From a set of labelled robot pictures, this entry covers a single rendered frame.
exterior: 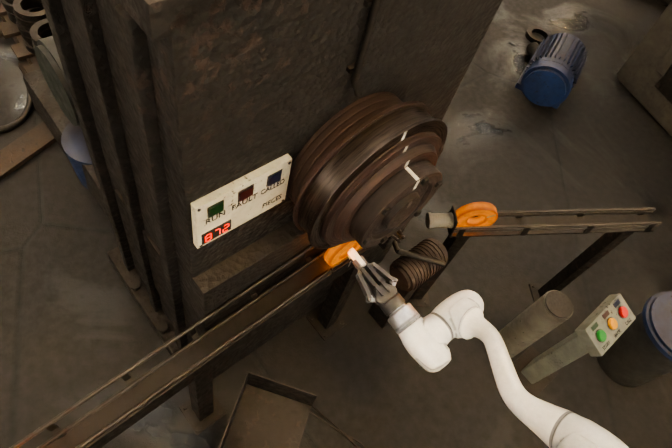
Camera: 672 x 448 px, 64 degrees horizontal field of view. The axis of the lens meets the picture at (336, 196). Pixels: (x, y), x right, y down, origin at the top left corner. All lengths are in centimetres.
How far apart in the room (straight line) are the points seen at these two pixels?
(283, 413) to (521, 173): 208
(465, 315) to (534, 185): 166
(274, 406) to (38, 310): 120
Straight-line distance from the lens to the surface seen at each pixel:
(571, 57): 359
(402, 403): 241
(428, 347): 166
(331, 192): 123
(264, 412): 168
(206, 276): 152
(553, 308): 221
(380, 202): 128
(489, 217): 201
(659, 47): 402
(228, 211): 128
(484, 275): 278
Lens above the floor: 224
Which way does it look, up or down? 55 degrees down
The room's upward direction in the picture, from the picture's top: 18 degrees clockwise
